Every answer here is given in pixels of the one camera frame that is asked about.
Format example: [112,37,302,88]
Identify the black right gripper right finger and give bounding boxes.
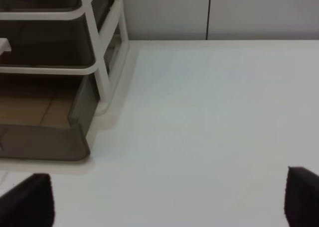
[284,167,319,227]

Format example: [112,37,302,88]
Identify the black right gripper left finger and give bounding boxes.
[0,173,54,227]

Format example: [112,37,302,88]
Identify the smoky bottom drawer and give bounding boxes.
[0,74,100,162]

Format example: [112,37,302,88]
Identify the smoky middle drawer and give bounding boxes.
[0,15,96,69]

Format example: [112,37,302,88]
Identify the white drawer cabinet frame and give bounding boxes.
[0,0,129,115]

